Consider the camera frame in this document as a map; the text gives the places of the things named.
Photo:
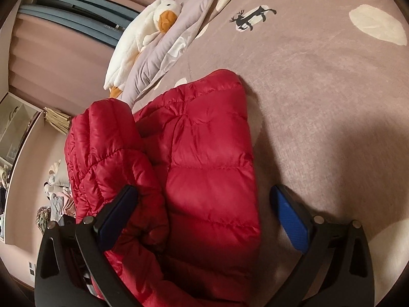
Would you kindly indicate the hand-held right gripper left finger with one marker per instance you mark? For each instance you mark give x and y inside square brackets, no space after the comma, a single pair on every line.
[118,214]

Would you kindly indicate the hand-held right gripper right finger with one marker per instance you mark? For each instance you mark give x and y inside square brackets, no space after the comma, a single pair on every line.
[290,217]

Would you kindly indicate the red puffer jacket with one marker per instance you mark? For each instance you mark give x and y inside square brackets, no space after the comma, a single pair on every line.
[207,166]

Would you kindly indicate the pale crumpled clothes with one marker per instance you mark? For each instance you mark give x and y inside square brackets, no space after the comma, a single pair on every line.
[59,195]

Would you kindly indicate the beige curtain tassel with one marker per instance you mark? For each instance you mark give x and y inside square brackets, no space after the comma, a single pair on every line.
[57,120]

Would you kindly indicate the deer print bed sheet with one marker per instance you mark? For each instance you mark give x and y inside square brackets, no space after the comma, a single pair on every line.
[319,102]

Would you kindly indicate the white cabinet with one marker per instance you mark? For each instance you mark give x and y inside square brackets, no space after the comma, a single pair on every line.
[12,128]

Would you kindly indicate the pink curtain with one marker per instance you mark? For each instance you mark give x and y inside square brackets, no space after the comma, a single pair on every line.
[64,64]

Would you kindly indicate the lilac quilt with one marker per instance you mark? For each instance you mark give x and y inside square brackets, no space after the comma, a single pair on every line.
[159,57]

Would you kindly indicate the white goose plush toy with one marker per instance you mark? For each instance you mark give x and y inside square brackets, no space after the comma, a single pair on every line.
[140,32]

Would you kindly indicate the blue curtain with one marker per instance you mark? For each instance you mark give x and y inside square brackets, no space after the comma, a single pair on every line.
[80,16]

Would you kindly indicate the wall socket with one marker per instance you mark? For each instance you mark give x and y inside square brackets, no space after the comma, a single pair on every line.
[32,268]

